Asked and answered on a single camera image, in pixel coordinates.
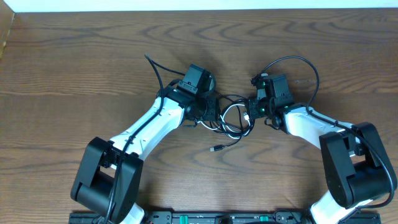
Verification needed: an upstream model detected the white usb cable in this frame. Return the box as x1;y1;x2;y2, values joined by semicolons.
198;103;253;139

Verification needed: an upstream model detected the black usb cable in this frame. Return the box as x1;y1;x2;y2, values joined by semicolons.
182;91;256;152

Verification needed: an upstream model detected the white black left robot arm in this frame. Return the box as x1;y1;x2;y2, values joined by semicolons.
70;89;219;223

